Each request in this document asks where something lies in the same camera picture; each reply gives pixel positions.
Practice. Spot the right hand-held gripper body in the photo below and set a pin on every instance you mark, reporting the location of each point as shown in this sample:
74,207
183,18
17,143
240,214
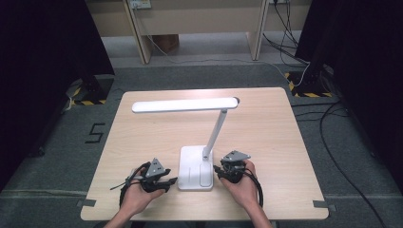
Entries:
236,156

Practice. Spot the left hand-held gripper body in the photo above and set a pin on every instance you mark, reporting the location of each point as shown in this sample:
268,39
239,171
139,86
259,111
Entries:
155,169

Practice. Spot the black curtain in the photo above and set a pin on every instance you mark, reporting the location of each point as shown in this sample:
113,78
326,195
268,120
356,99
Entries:
364,63
41,63

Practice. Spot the black stand base striped tape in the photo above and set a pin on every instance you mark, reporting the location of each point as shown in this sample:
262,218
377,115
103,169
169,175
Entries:
95,88
309,84

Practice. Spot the brown cardboard box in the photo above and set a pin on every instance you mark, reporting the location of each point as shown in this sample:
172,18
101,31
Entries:
166,42

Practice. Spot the person's right hand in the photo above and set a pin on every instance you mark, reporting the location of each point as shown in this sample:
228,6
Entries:
244,193

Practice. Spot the white desk lamp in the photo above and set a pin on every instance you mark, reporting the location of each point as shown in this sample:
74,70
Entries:
190,171

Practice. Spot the white power socket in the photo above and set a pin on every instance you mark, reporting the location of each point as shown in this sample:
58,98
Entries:
140,3

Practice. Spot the person's left hand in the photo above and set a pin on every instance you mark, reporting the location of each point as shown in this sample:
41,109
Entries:
136,199

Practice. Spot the grey tape piece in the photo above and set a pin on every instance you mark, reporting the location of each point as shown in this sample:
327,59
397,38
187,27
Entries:
323,205
86,203

